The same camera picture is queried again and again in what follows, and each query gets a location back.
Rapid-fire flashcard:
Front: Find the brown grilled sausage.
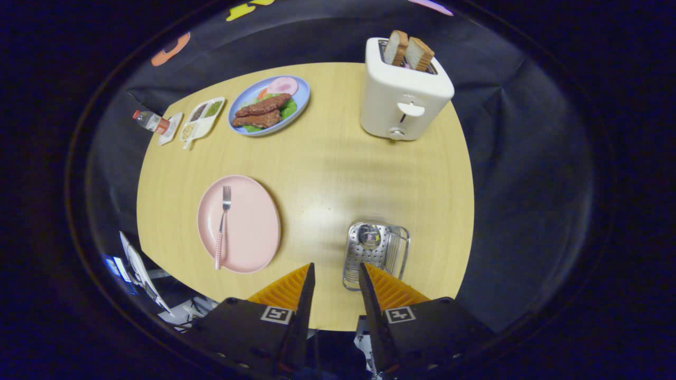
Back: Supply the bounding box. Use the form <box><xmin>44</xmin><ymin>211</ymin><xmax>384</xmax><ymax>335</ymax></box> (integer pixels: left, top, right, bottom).
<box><xmin>232</xmin><ymin>109</ymin><xmax>283</xmax><ymax>129</ymax></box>
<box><xmin>235</xmin><ymin>93</ymin><xmax>292</xmax><ymax>118</ymax></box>

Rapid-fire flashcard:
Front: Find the small white square coaster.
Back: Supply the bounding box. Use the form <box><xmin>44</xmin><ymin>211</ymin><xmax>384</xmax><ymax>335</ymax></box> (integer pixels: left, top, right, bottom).
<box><xmin>157</xmin><ymin>112</ymin><xmax>184</xmax><ymax>146</ymax></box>

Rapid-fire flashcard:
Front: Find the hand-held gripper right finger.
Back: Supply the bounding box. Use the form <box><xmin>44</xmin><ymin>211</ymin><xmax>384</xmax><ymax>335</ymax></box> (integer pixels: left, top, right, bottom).
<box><xmin>359</xmin><ymin>263</ymin><xmax>497</xmax><ymax>378</ymax></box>

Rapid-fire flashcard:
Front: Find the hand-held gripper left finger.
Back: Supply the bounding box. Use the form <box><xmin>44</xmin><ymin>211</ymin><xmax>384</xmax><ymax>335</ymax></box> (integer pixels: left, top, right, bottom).
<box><xmin>182</xmin><ymin>263</ymin><xmax>316</xmax><ymax>378</ymax></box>

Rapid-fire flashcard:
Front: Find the white divided seasoning tray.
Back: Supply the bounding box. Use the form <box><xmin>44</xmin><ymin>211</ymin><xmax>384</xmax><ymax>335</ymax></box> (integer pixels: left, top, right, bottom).
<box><xmin>180</xmin><ymin>97</ymin><xmax>226</xmax><ymax>150</ymax></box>

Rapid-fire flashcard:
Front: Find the clear bottle with red cap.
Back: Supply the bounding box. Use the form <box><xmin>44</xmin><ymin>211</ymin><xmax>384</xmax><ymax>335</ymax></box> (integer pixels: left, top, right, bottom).
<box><xmin>132</xmin><ymin>110</ymin><xmax>171</xmax><ymax>136</ymax></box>

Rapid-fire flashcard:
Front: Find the white toaster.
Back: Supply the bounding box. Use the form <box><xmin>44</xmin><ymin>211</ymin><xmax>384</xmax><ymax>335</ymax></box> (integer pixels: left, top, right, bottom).
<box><xmin>360</xmin><ymin>37</ymin><xmax>455</xmax><ymax>141</ymax></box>

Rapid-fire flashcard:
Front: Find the pink plate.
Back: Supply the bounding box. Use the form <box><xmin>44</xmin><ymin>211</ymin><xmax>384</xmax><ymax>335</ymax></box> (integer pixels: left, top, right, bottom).
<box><xmin>197</xmin><ymin>175</ymin><xmax>281</xmax><ymax>274</ymax></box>

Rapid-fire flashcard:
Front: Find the pink ham slice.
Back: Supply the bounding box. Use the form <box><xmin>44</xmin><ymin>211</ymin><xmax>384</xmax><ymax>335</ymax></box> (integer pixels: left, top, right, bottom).
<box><xmin>266</xmin><ymin>77</ymin><xmax>299</xmax><ymax>97</ymax></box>

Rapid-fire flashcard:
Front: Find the blue plate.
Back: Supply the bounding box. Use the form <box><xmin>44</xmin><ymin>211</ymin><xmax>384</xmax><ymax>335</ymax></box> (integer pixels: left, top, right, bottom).
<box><xmin>228</xmin><ymin>75</ymin><xmax>311</xmax><ymax>137</ymax></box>

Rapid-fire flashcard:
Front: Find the white board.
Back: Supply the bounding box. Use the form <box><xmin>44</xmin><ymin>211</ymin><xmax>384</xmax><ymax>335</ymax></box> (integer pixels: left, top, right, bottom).
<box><xmin>119</xmin><ymin>231</ymin><xmax>175</xmax><ymax>317</ymax></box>

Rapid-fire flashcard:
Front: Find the spoon with pink checked handle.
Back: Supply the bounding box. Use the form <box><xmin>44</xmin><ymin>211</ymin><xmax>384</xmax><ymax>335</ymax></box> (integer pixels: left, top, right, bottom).
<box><xmin>357</xmin><ymin>224</ymin><xmax>383</xmax><ymax>253</ymax></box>

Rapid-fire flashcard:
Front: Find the green lettuce leaf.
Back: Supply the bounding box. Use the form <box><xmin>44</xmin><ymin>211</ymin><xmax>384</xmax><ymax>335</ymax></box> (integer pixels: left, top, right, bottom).
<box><xmin>242</xmin><ymin>94</ymin><xmax>298</xmax><ymax>134</ymax></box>

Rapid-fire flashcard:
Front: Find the blue lit screen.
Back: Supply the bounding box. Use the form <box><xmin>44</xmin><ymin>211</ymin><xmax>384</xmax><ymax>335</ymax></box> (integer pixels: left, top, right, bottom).
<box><xmin>103</xmin><ymin>255</ymin><xmax>133</xmax><ymax>283</ymax></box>

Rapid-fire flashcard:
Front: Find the fork with pink checked handle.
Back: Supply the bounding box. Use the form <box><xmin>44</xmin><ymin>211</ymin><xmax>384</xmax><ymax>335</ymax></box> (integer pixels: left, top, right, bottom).
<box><xmin>214</xmin><ymin>185</ymin><xmax>232</xmax><ymax>271</ymax></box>

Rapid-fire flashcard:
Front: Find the metal wire cutlery basket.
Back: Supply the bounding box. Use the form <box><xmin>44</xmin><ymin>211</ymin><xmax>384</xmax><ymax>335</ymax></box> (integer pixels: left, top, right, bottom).
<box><xmin>342</xmin><ymin>222</ymin><xmax>411</xmax><ymax>292</ymax></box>

